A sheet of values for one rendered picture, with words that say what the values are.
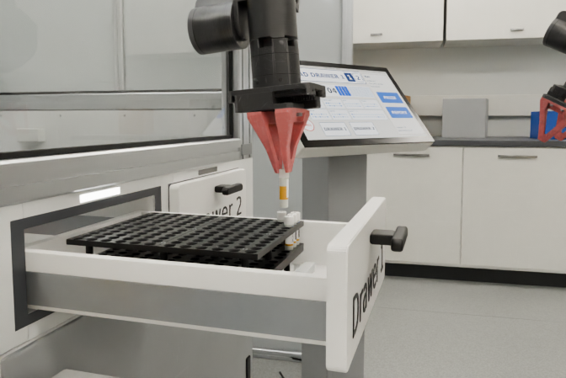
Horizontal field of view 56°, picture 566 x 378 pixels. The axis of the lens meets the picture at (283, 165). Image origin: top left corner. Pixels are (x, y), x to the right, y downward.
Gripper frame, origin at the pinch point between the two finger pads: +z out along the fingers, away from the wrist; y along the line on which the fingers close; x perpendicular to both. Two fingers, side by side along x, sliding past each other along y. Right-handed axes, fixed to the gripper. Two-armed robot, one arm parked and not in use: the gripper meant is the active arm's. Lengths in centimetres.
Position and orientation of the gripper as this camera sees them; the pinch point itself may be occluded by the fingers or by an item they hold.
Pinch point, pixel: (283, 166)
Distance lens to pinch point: 63.2
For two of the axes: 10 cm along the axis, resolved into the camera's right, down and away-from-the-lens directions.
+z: 0.7, 10.0, 0.4
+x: 3.6, -0.7, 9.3
